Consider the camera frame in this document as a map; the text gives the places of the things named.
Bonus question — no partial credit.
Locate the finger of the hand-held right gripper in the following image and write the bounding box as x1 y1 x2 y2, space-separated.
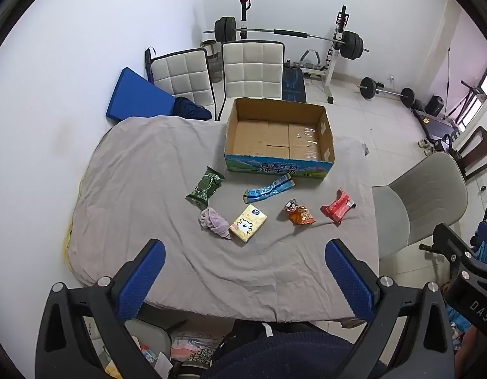
470 220 487 255
420 223 479 273

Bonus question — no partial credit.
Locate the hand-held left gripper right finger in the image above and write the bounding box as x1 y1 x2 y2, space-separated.
325 239 454 379

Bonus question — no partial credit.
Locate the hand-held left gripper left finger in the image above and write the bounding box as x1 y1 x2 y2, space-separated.
35 239 177 379

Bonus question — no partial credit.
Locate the grey shell chair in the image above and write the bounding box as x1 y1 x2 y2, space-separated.
372 152 469 261

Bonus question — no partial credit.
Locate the red snack packet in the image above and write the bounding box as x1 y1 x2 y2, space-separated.
320 188 356 226

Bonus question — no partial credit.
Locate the orange snack packet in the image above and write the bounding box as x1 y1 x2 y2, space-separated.
283 199 316 226

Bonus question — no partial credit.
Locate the brown wooden chair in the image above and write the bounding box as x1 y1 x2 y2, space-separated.
457 126 487 183

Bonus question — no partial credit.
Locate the grey tablecloth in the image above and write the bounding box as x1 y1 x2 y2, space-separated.
63 115 380 322

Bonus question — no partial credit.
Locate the pink crumpled cloth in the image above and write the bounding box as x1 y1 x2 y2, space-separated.
199 206 232 240

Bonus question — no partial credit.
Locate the person's dark blue sweater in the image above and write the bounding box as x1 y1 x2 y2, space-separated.
200 329 386 379

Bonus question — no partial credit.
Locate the green snack packet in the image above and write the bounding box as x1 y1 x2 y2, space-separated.
185 166 225 207

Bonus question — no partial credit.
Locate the treadmill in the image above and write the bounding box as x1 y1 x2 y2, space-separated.
411 106 462 145

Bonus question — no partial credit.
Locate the yellow tissue pack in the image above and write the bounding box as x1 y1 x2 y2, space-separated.
228 204 268 244

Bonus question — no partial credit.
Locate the blue long packet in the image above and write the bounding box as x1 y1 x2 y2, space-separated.
243 174 296 205

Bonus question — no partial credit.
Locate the black speaker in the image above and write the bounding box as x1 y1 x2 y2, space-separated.
425 95 445 117

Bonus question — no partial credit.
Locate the open cardboard box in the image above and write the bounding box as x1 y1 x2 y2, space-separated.
224 97 336 180

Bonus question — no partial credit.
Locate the short barbell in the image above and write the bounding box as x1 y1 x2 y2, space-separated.
356 77 416 107

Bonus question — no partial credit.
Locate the dark blue cloth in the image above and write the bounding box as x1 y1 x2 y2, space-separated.
173 97 212 121

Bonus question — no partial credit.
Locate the blue folded mat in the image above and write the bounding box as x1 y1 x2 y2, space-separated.
105 67 177 121

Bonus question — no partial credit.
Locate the black weight bench pad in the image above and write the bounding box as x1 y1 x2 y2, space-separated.
282 66 307 102

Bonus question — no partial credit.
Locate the white padded chair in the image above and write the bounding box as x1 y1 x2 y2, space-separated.
221 40 285 121
150 48 217 121

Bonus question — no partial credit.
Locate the white bench press rack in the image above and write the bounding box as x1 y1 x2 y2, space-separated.
237 0 351 105

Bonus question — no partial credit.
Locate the brown water jug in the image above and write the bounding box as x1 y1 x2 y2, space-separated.
200 39 222 83

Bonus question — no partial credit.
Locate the long barbell with black plates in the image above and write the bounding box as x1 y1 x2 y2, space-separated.
204 16 369 61

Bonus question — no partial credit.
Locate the black strap bag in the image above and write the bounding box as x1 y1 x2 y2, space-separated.
144 46 157 84

